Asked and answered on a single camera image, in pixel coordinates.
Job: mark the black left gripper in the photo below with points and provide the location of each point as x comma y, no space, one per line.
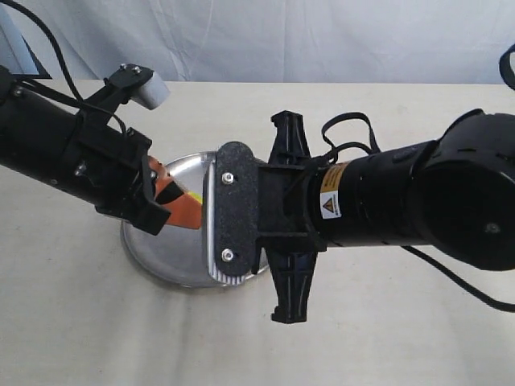
112,171

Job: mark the yellow plastic stick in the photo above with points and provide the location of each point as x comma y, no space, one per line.
196,197

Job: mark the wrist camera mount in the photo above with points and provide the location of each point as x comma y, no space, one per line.
230,232
131,82

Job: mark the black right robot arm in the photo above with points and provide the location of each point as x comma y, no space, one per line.
455,193

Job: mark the round stainless steel plate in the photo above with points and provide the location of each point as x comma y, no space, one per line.
176,254

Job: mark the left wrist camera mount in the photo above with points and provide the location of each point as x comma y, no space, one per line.
131,82

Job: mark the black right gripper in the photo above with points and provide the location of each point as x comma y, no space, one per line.
284,225

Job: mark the white backdrop sheet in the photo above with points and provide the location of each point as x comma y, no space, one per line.
285,41

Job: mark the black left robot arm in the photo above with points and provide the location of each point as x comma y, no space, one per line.
37,123

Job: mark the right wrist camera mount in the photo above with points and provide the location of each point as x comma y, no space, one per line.
230,232

